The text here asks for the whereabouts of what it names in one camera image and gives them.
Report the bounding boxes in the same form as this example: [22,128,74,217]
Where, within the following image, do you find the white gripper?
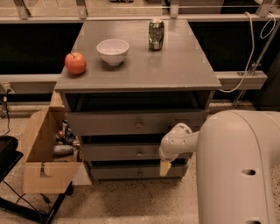
[159,146,178,177]

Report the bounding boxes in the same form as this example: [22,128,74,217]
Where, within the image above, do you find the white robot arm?
[159,110,280,224]

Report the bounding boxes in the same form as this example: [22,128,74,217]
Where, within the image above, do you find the grey top drawer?
[66,109,209,136]

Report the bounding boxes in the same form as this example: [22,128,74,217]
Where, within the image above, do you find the grey drawer cabinet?
[55,20,221,180]

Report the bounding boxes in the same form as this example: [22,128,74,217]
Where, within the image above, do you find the dark bottle in box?
[62,120,75,145]

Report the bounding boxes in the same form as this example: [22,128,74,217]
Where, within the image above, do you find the can in box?
[53,145,74,156]

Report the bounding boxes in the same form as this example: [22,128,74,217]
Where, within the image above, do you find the cardboard box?
[20,106,81,194]

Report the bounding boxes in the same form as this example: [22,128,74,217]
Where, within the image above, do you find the white bowl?
[96,38,130,66]

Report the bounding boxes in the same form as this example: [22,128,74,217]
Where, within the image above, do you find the red apple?
[65,52,87,75]

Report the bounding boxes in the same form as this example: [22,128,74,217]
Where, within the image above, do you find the green soda can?
[148,18,165,51]

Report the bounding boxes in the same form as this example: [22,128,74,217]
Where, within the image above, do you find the black stand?
[0,135,74,224]

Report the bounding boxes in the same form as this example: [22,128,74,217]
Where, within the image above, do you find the black floor cable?
[2,88,12,137]

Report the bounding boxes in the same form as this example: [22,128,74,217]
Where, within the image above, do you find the white cable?
[218,11,277,94]

